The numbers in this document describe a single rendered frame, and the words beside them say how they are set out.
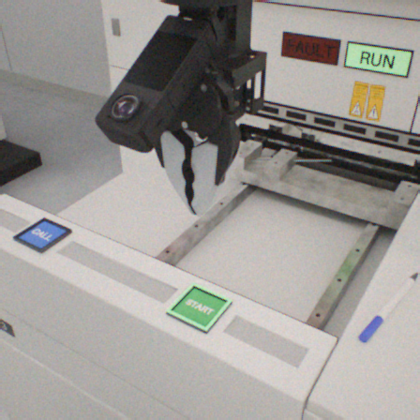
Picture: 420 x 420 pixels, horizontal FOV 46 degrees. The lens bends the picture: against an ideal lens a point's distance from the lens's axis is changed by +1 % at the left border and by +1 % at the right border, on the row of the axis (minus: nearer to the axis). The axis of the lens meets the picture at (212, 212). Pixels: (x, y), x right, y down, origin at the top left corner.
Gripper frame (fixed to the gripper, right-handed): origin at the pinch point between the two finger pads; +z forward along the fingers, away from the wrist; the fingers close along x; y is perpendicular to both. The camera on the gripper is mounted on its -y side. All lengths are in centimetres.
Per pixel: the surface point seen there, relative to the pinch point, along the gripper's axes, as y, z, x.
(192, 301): 1.0, 14.2, 1.1
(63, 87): 206, 103, 258
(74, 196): 111, 111, 153
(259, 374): -3.5, 14.7, -10.1
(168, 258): 16.7, 25.8, 17.0
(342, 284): 26.0, 25.6, -9.8
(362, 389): 0.0, 14.2, -19.3
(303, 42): 58, 0, 14
